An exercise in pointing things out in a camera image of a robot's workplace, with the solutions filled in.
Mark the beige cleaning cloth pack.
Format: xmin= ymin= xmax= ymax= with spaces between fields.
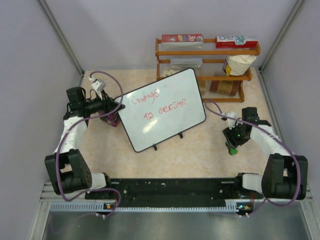
xmin=197 ymin=80 xmax=207 ymax=96

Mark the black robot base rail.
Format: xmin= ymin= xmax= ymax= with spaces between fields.
xmin=106 ymin=176 xmax=263 ymax=200

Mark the green bone-shaped whiteboard eraser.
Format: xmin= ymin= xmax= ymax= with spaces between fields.
xmin=225 ymin=141 xmax=238 ymax=156

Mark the red white toothpaste box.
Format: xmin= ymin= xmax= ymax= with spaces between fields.
xmin=215 ymin=35 xmax=258 ymax=49

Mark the orange wooden shelf rack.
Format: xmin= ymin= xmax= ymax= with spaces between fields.
xmin=155 ymin=38 xmax=261 ymax=103

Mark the black-framed whiteboard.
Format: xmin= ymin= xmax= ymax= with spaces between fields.
xmin=115 ymin=68 xmax=207 ymax=153

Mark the purple snack package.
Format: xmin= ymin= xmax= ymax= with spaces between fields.
xmin=99 ymin=112 xmax=120 ymax=127

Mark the clear plastic box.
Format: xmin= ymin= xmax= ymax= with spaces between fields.
xmin=170 ymin=57 xmax=203 ymax=69

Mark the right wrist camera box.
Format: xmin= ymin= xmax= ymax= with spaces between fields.
xmin=221 ymin=111 xmax=238 ymax=128

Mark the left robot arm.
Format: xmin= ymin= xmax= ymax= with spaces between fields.
xmin=44 ymin=87 xmax=125 ymax=199

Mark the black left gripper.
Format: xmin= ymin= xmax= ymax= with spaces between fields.
xmin=83 ymin=90 xmax=125 ymax=117

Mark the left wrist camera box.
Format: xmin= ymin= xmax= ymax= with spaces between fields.
xmin=89 ymin=76 xmax=106 ymax=93

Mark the white paper bag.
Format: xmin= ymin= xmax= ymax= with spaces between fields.
xmin=222 ymin=54 xmax=257 ymax=76

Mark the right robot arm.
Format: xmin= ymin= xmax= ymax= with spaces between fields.
xmin=222 ymin=107 xmax=308 ymax=200

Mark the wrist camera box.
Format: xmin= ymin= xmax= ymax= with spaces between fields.
xmin=221 ymin=111 xmax=238 ymax=128
xmin=89 ymin=76 xmax=106 ymax=93

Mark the red foil wrap box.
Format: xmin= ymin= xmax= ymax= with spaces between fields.
xmin=161 ymin=34 xmax=204 ymax=44

